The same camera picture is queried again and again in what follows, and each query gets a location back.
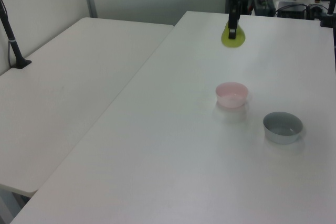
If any green pear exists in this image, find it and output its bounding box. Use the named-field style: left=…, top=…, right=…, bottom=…
left=220, top=21, right=247, bottom=49

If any pink plastic bowl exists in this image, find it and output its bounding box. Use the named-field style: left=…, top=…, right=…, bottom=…
left=215, top=81, right=249, bottom=109

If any grey plastic bowl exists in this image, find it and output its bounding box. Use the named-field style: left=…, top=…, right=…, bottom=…
left=262, top=111, right=304, bottom=145

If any black equipment box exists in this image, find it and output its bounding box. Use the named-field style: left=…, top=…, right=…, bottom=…
left=251, top=0, right=277, bottom=17

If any adjacent white table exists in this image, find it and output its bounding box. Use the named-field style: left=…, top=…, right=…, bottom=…
left=0, top=17, right=175, bottom=198

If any black cable bundle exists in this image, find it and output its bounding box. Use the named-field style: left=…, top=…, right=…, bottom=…
left=276, top=0, right=324, bottom=20

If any black camera pole with clamp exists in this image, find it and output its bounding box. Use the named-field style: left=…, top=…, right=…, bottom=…
left=318, top=0, right=336, bottom=28

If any black camera pole with base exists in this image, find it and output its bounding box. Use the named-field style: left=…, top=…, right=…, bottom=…
left=0, top=0, right=33, bottom=70

